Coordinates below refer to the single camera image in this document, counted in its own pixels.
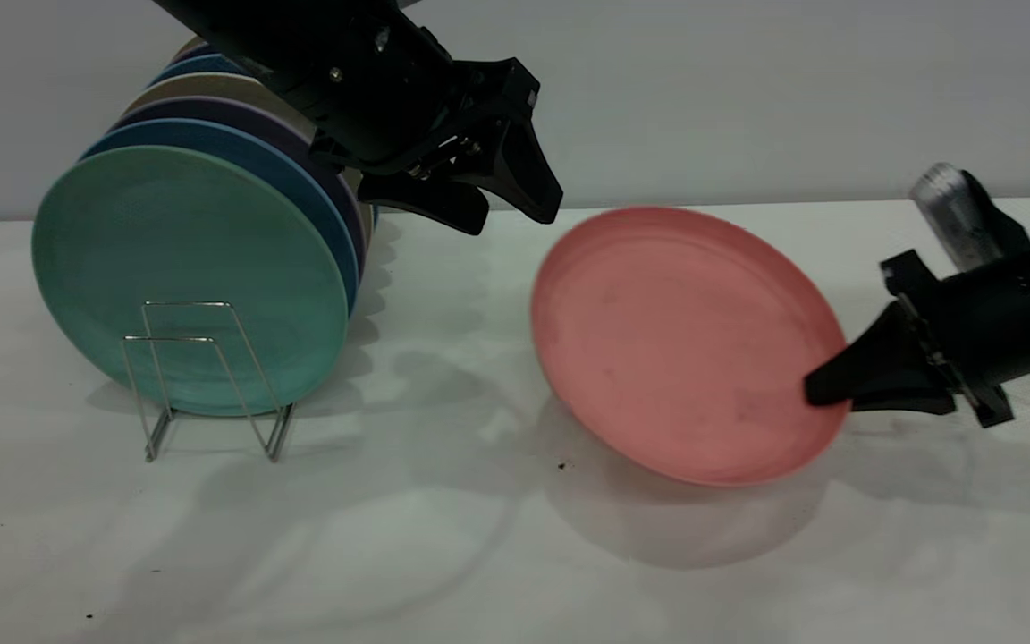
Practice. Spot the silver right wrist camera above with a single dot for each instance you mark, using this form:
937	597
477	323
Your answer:
949	210

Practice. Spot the beige round plate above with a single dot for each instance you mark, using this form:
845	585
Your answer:
189	43
211	87

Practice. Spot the dark purple round plate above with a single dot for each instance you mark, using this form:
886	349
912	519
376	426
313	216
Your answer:
238	114
198	51

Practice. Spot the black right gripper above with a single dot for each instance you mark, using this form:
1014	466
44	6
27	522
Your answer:
998	322

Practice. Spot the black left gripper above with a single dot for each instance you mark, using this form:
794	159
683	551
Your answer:
399	107

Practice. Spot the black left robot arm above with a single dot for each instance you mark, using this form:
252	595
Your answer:
274	36

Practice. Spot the green round plate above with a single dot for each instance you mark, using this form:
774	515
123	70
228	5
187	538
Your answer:
184	259

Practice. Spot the pink round plate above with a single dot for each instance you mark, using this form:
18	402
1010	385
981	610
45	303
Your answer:
685	340

